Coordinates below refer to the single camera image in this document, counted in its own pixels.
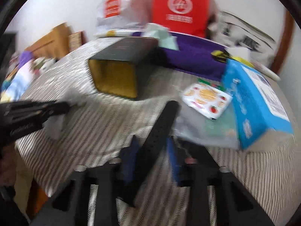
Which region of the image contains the small green packet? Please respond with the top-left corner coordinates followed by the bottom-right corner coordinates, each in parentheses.
top-left (198, 78), bottom-right (226, 92)

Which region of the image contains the blue tissue box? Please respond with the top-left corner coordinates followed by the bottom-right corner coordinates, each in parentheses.
top-left (222, 60), bottom-right (294, 152)

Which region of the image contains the wooden headboard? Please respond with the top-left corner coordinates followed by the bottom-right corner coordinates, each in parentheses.
top-left (25, 23), bottom-right (71, 59)

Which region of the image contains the pale green translucent bag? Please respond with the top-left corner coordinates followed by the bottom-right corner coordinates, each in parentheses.
top-left (173, 104), bottom-right (240, 150)

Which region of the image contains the brown decorated book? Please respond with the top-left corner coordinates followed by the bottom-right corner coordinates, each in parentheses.
top-left (68, 31), bottom-right (86, 52)

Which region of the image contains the green tissue pack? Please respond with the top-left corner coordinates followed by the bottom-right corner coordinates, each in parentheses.
top-left (141, 23), bottom-right (179, 50)

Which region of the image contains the person left hand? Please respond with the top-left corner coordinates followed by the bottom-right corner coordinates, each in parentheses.
top-left (0, 143), bottom-right (17, 187)

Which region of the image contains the rolled patterned mat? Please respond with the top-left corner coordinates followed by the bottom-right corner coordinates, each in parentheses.
top-left (94, 29), bottom-right (280, 81)

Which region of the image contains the white sponge block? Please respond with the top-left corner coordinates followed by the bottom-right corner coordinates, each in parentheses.
top-left (43, 88), bottom-right (86, 140)

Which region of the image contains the white plush toy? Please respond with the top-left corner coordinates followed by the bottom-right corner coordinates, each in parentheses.
top-left (33, 57), bottom-right (57, 75)

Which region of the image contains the red Hi paper bag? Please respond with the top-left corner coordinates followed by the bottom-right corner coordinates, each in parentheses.
top-left (151, 0), bottom-right (210, 37)

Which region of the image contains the brown wooden door frame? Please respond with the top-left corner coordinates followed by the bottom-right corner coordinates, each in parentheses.
top-left (270, 9), bottom-right (295, 74)

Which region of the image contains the grey Nike bag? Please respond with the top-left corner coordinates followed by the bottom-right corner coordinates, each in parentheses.
top-left (208, 11), bottom-right (277, 67)

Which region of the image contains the purple cloth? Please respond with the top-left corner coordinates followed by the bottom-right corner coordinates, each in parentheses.
top-left (150, 32), bottom-right (226, 81)

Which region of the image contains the dark green open box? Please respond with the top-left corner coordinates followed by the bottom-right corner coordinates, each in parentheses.
top-left (88, 37), bottom-right (159, 100)

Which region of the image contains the yellow black mesh item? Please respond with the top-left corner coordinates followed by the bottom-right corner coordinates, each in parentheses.
top-left (211, 50), bottom-right (254, 68)

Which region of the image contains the striped grey quilt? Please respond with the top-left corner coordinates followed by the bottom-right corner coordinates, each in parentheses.
top-left (16, 38), bottom-right (300, 225)

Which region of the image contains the fruit print tissue pack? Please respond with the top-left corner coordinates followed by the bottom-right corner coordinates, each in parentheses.
top-left (181, 83), bottom-right (233, 119)

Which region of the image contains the white Miniso plastic bag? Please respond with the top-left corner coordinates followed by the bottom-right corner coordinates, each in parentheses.
top-left (95, 0), bottom-right (152, 36)

